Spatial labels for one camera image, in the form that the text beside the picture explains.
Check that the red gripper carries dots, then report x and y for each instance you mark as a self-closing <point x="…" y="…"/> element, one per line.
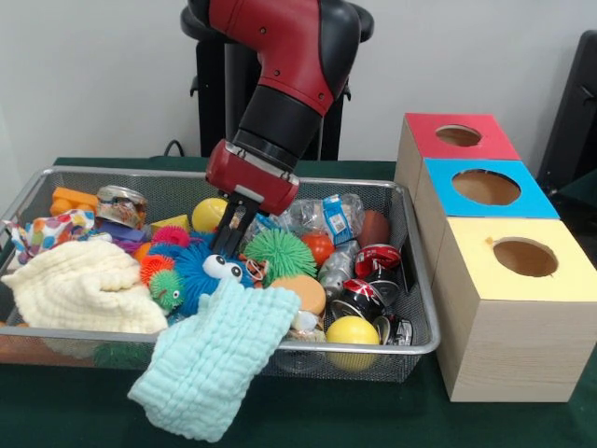
<point x="252" y="177"/>

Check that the blue spiky ball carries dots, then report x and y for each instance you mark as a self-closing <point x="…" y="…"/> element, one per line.
<point x="205" y="280"/>

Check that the mint green cloth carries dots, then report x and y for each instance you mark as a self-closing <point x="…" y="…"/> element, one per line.
<point x="215" y="364"/>

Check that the cream knitted cloth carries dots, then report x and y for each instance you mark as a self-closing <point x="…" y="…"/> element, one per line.
<point x="79" y="285"/>

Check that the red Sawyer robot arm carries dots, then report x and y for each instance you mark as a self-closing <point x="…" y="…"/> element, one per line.
<point x="289" y="56"/>

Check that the clear mesh bin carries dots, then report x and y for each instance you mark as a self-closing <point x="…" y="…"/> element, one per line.
<point x="420" y="359"/>

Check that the wooden box with three holes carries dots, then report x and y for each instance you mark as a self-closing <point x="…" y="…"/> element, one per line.
<point x="504" y="327"/>

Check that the yellow ball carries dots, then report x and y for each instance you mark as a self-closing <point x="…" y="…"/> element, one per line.
<point x="353" y="333"/>
<point x="207" y="215"/>

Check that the green spiky ball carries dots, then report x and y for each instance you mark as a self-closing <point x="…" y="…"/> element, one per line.
<point x="280" y="254"/>

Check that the orange foam disc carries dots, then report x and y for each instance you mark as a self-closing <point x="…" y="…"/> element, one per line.
<point x="303" y="294"/>

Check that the brown toy football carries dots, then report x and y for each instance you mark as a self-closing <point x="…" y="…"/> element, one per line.
<point x="376" y="229"/>

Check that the red soda can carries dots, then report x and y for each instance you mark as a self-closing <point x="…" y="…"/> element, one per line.
<point x="378" y="261"/>

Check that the colourful patterned cloth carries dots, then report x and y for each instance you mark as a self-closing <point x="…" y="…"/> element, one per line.
<point x="51" y="229"/>

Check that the dark green table cloth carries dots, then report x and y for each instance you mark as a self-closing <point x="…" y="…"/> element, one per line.
<point x="373" y="411"/>

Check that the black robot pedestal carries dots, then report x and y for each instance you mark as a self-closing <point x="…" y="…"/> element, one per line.
<point x="219" y="103"/>

